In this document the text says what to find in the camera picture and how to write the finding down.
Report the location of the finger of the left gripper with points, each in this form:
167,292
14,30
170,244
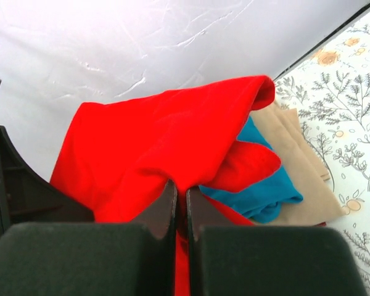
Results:
27,197

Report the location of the folded tan t-shirt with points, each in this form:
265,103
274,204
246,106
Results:
281,129

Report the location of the red t-shirt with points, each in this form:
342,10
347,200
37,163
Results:
117,158

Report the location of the floral table mat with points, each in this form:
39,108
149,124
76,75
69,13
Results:
331,92

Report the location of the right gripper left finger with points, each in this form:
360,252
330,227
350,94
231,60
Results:
134,258

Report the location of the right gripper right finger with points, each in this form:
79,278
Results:
228,259

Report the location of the folded blue t-shirt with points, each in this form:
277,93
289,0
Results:
262,191

